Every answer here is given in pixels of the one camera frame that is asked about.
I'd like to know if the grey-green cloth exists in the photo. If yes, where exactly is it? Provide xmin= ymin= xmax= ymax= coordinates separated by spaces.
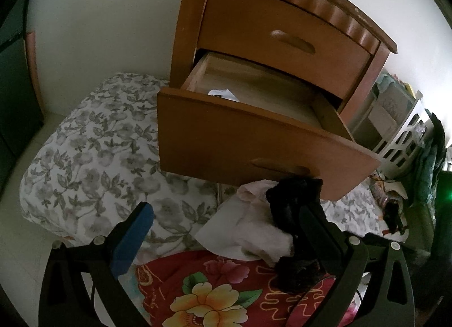
xmin=406 ymin=112 xmax=447 ymax=243

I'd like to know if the grey floral bed sheet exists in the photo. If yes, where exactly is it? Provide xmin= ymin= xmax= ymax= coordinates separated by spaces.
xmin=19 ymin=73 xmax=385 ymax=246

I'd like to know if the wooden nightstand drawer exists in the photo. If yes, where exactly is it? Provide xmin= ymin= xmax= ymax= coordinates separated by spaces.
xmin=197 ymin=0 xmax=380 ymax=100
xmin=157 ymin=51 xmax=384 ymax=201

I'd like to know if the small white printed garment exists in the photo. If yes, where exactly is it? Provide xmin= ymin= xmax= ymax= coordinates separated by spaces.
xmin=208 ymin=88 xmax=241 ymax=102

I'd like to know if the dark green cabinet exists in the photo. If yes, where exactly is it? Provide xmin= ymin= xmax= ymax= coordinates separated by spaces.
xmin=0 ymin=0 xmax=45 ymax=193

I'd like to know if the black garment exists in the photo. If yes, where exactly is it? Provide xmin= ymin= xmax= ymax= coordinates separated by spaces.
xmin=266 ymin=176 xmax=325 ymax=294

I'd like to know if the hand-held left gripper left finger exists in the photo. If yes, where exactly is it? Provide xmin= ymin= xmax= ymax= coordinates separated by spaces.
xmin=38 ymin=201 xmax=155 ymax=327

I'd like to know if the wooden nightstand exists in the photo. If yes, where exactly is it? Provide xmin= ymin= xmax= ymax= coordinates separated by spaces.
xmin=169 ymin=0 xmax=398 ymax=137

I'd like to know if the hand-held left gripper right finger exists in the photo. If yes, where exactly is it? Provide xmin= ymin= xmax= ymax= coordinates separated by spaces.
xmin=298 ymin=202 xmax=414 ymax=327

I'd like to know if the red floral blanket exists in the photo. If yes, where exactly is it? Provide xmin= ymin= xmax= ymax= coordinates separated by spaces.
xmin=136 ymin=251 xmax=357 ymax=327

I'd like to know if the teal cloth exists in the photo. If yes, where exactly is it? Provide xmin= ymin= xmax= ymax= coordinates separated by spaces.
xmin=374 ymin=73 xmax=401 ymax=93

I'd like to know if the white plastic storage rack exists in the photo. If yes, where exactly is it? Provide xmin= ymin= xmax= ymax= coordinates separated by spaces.
xmin=351 ymin=73 xmax=429 ymax=169

